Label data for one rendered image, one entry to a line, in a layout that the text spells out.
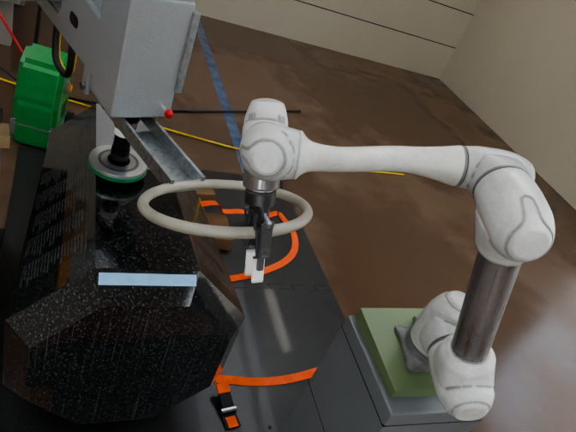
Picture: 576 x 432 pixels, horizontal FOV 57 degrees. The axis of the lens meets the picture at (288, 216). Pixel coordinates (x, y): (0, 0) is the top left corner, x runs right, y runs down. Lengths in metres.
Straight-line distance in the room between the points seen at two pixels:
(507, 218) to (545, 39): 6.21
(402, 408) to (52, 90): 2.70
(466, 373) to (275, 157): 0.85
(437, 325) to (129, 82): 1.24
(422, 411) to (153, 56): 1.41
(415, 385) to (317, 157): 0.95
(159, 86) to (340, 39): 5.91
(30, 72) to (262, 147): 2.68
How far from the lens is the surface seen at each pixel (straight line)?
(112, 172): 2.05
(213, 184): 1.71
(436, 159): 1.29
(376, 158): 1.19
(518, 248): 1.19
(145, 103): 1.90
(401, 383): 1.79
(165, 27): 1.81
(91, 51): 2.03
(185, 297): 1.80
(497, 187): 1.23
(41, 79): 3.57
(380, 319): 1.92
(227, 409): 2.46
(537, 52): 7.34
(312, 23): 7.45
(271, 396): 2.61
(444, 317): 1.71
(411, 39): 8.12
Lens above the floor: 2.04
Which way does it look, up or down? 33 degrees down
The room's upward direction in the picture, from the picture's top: 23 degrees clockwise
